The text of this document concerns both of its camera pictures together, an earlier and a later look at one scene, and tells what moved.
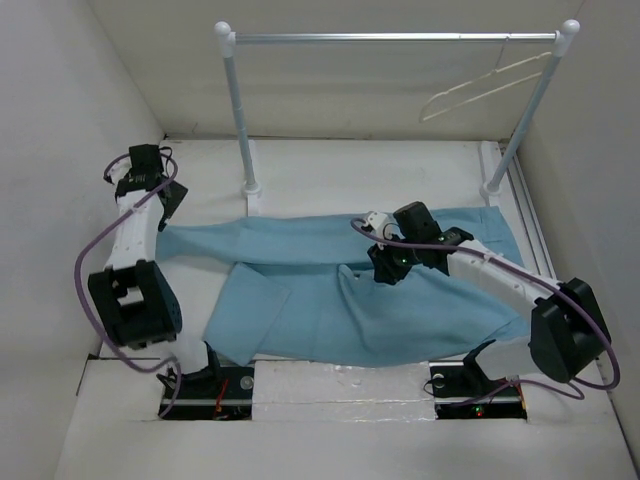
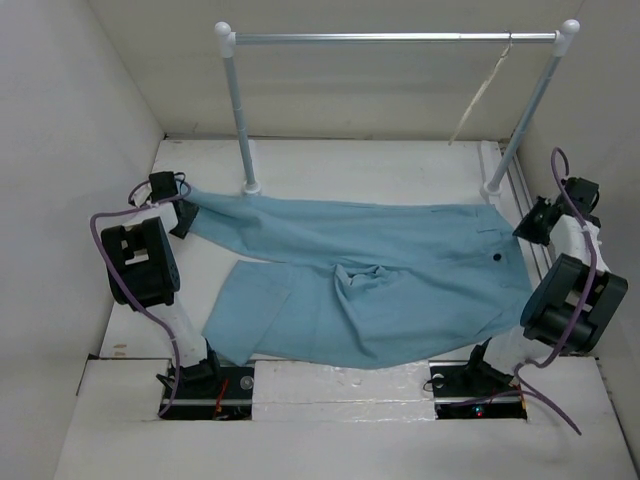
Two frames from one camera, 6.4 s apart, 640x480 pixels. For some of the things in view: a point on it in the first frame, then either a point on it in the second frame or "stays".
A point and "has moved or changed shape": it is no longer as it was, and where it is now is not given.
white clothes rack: x=565 y=37 stays
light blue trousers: x=297 y=288 has moved or changed shape
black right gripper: x=384 y=270 to x=526 y=228
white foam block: x=300 y=391 stays
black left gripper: x=177 y=195 to x=183 y=228
